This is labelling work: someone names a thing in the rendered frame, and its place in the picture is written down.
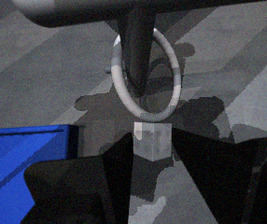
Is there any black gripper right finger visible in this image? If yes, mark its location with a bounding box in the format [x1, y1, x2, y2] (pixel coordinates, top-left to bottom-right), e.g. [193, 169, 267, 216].
[172, 128, 267, 224]

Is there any grey metal ring with small tab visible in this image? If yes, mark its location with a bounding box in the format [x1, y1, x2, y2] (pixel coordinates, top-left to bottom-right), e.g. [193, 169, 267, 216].
[110, 28, 181, 161]

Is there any grey t-shaped steel stake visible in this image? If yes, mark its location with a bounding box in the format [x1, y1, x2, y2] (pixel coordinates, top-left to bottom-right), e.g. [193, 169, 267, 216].
[11, 0, 267, 98]

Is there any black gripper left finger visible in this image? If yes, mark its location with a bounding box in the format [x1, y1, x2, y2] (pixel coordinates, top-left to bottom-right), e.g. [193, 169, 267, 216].
[23, 133, 134, 224]

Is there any blue tray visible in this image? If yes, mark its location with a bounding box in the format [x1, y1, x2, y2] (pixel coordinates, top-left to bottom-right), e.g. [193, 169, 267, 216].
[0, 124, 78, 224]

